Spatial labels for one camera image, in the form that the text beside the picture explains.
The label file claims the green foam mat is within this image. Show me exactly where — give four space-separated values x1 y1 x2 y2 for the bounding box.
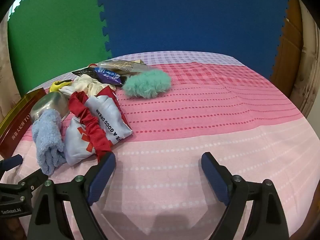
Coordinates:
7 0 113 92

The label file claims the yellow grey sock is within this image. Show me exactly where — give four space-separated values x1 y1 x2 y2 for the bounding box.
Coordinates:
49 79 73 93

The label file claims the dark blue snack packet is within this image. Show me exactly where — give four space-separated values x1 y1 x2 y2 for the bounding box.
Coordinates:
72 66 128 87

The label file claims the red white sock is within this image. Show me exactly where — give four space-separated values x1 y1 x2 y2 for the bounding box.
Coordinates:
69 91 113 160

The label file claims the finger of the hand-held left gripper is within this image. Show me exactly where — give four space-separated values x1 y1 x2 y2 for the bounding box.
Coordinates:
17 167 49 193
0 154 23 178

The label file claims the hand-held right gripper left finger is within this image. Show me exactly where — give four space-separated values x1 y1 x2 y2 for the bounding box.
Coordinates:
27 152 116 240

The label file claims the teal fluffy scrunchie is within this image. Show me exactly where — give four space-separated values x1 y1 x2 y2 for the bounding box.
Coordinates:
122 69 172 98

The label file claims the floral beige curtain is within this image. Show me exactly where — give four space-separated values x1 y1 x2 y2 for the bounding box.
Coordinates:
0 5 23 123

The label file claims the stainless steel bowl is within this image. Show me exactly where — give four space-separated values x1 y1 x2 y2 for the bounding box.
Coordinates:
30 92 70 124

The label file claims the blue foam mat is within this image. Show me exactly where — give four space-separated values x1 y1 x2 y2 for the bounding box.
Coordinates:
96 0 297 79

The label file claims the white printed fabric pouch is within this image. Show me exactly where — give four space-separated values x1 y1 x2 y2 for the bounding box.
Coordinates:
64 86 133 167

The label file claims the red tin box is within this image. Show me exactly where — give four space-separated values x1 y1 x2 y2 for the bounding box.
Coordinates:
0 88 48 159

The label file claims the cream cloth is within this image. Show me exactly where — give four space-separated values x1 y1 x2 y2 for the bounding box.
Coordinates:
72 74 117 98

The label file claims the clear plastic packet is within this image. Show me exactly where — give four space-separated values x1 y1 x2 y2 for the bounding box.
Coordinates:
97 59 152 75

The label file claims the wooden door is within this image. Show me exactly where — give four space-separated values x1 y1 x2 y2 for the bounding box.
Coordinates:
270 0 320 118

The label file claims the light blue fluffy sock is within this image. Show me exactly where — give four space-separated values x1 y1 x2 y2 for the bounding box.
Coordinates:
32 109 67 176

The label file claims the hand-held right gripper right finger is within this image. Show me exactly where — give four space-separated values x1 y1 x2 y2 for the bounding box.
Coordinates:
201 152 290 240

